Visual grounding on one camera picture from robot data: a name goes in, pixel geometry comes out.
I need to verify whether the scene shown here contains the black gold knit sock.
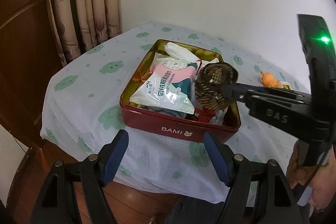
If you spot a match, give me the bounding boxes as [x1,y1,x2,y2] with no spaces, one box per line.
[194,63,238,110]

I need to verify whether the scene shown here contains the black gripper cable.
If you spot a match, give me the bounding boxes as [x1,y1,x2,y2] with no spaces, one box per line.
[294,144,334,192]

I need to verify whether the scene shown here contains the person right hand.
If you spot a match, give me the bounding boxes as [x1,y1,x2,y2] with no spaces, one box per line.
[286,141,335,210]

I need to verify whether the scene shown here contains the brown wooden door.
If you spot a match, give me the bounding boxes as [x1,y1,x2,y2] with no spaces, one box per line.
[1,0,62,149]

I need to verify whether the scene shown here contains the orange plush toy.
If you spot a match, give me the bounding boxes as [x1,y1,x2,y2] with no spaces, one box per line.
[260,72,280,88]

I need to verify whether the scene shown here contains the light blue fluffy towel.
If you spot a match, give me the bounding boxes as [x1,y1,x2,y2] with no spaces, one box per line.
[141,106,187,119]

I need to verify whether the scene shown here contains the red gold toffee tin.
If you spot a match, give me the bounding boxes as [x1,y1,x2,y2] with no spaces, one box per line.
[120,39,242,143]

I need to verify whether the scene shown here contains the pink white wipes packet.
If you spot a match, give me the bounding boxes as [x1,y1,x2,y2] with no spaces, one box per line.
[130,53,201,114]

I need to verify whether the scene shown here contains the white red drawstring pouch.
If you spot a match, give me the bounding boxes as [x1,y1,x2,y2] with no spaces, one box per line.
[186,106,228,125]

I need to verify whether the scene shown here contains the white knit glove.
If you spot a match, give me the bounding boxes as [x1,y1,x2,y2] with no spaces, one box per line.
[164,42,199,61]

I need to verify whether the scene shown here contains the cloud patterned tablecloth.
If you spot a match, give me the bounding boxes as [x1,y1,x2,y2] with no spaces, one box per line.
[41,23,309,203]

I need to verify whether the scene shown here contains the white socks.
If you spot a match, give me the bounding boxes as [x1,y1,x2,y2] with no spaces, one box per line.
[202,58,219,65]

